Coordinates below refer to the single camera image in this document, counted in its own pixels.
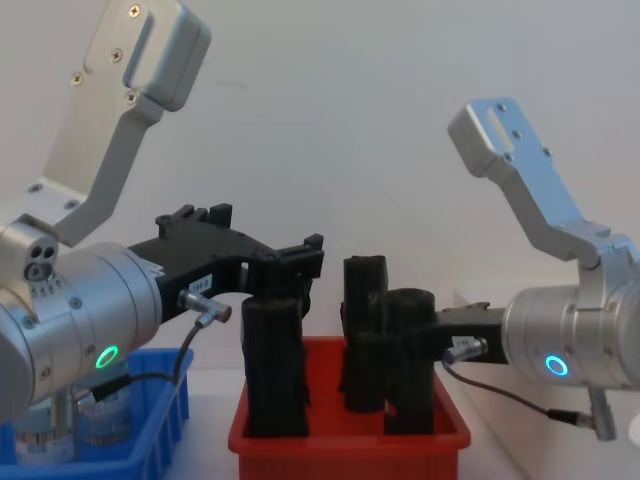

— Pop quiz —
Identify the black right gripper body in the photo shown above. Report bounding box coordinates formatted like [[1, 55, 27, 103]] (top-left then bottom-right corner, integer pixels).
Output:
[[433, 301, 507, 365]]

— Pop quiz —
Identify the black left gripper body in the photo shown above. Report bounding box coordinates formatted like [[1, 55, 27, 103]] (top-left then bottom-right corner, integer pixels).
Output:
[[127, 222, 275, 327]]

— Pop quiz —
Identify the black fuzzy upright block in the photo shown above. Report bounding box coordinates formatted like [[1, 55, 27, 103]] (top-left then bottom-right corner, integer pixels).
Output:
[[339, 254, 390, 414], [240, 296, 312, 439], [382, 288, 437, 437]]

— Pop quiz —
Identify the red plastic bin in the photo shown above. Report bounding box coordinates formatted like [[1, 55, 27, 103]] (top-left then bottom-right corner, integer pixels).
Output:
[[227, 335, 472, 480]]

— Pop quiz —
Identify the blue plastic bin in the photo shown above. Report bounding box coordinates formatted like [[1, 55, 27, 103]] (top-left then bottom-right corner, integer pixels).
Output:
[[0, 348, 195, 480]]

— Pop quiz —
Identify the silver labelled can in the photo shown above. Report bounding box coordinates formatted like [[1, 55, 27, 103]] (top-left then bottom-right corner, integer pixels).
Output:
[[74, 375, 132, 451], [13, 394, 76, 467]]

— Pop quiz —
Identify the right gripper dark cable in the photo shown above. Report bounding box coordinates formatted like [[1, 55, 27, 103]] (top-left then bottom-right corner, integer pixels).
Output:
[[441, 336, 619, 442]]

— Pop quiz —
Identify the gripper dark cable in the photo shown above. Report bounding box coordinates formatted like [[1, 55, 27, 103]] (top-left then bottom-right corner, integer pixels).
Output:
[[441, 336, 619, 442], [74, 289, 235, 401]]

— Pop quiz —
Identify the left gripper dark cable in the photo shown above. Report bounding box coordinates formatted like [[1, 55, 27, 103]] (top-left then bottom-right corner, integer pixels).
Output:
[[74, 289, 235, 401]]

